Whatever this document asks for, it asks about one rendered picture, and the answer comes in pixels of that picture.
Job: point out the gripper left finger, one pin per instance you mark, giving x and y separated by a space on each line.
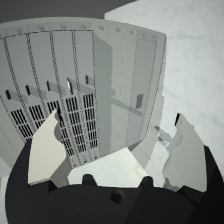
42 166

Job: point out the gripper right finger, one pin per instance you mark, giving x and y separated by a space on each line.
191 171

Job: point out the white server rack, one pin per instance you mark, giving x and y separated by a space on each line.
127 66

